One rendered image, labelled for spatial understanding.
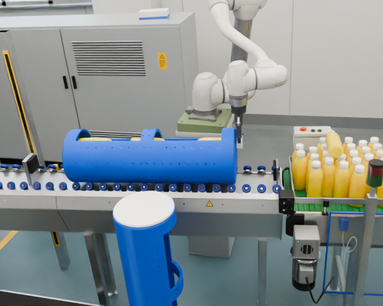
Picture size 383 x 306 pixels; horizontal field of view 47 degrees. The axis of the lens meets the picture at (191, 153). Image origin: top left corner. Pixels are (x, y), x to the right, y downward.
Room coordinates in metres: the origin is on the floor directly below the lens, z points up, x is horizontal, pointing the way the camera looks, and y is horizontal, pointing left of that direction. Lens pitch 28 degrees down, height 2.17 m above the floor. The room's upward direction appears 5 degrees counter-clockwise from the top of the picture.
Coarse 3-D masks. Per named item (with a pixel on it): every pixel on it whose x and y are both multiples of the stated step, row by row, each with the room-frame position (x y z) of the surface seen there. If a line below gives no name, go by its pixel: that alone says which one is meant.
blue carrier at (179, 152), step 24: (72, 144) 2.04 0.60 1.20; (96, 144) 2.01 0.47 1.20; (120, 144) 1.99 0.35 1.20; (144, 144) 1.97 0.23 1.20; (168, 144) 1.95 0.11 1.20; (192, 144) 1.93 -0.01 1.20; (216, 144) 1.91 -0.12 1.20; (72, 168) 1.98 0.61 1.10; (96, 168) 1.96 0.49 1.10; (120, 168) 1.94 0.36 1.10; (144, 168) 1.92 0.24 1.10; (168, 168) 1.90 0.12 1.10; (192, 168) 1.88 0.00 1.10; (216, 168) 1.86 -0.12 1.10
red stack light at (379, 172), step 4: (368, 164) 1.53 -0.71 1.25; (368, 168) 1.52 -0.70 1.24; (372, 168) 1.50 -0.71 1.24; (376, 168) 1.49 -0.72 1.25; (380, 168) 1.49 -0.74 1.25; (368, 172) 1.52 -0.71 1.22; (372, 172) 1.50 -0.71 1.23; (376, 172) 1.49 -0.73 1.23; (380, 172) 1.49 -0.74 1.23; (376, 176) 1.49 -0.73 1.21; (380, 176) 1.49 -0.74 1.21
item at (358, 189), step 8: (344, 144) 2.04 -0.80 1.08; (368, 144) 2.02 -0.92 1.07; (344, 152) 1.97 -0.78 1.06; (360, 152) 1.97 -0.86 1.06; (376, 152) 1.93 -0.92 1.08; (352, 160) 1.87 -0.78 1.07; (368, 160) 1.83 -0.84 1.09; (352, 168) 1.81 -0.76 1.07; (352, 176) 1.75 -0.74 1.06; (360, 176) 1.72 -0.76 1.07; (352, 184) 1.74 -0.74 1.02; (360, 184) 1.72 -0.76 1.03; (352, 192) 1.73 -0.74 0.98; (360, 192) 1.71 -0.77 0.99; (368, 192) 1.74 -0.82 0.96; (376, 192) 1.75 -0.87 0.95
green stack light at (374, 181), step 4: (368, 176) 1.51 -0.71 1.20; (372, 176) 1.50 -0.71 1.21; (368, 180) 1.51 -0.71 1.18; (372, 180) 1.50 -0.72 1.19; (376, 180) 1.49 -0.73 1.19; (380, 180) 1.49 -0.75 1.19; (368, 184) 1.51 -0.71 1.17; (372, 184) 1.50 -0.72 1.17; (376, 184) 1.49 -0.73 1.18; (380, 184) 1.49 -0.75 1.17
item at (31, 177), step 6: (30, 156) 2.19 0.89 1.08; (36, 156) 2.21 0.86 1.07; (24, 162) 2.13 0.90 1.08; (30, 162) 2.14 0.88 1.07; (36, 162) 2.20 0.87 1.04; (24, 168) 2.13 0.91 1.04; (30, 168) 2.13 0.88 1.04; (36, 168) 2.18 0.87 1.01; (30, 174) 2.14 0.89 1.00; (36, 174) 2.20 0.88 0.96; (30, 180) 2.13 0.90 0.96; (36, 180) 2.18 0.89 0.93
